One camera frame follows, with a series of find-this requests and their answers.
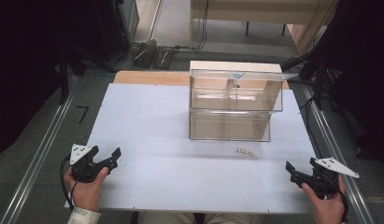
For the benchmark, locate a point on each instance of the person's left hand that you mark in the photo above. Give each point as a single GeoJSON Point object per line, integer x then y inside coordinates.
{"type": "Point", "coordinates": [85, 193]}

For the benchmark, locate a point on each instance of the black foot pedal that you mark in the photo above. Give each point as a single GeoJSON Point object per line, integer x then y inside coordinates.
{"type": "Point", "coordinates": [163, 58]}
{"type": "Point", "coordinates": [145, 53]}

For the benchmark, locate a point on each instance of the metal floor rail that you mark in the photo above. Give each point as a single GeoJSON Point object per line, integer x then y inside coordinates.
{"type": "Point", "coordinates": [329, 137]}
{"type": "Point", "coordinates": [40, 152]}

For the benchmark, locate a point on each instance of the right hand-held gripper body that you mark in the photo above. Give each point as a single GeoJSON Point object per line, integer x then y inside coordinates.
{"type": "Point", "coordinates": [331, 166]}

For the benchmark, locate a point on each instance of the clear acrylic drawer box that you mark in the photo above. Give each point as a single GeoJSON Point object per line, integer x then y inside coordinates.
{"type": "Point", "coordinates": [230, 102]}

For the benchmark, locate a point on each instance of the black stand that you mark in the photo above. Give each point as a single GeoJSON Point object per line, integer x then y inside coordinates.
{"type": "Point", "coordinates": [319, 81]}

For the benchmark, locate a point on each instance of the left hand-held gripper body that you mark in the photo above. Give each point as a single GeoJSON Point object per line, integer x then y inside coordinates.
{"type": "Point", "coordinates": [78, 152]}

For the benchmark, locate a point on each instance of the light wooden desk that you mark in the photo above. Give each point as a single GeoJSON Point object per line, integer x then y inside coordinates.
{"type": "Point", "coordinates": [258, 12]}

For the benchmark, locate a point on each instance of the black cabinet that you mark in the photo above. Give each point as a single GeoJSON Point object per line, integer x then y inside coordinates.
{"type": "Point", "coordinates": [118, 28]}

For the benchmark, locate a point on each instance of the person's right hand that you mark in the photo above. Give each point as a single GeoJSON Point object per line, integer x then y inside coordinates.
{"type": "Point", "coordinates": [329, 208]}

